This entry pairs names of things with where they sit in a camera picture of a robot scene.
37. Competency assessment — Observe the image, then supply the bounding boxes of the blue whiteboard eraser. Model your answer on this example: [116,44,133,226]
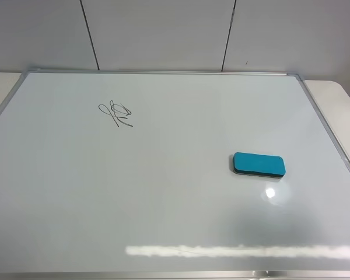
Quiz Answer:
[232,152,286,178]

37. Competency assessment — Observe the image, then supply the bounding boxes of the white framed whiteboard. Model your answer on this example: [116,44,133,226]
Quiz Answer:
[0,69,350,279]

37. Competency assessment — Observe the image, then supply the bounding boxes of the black marker scribble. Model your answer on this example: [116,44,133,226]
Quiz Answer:
[98,100,133,128]

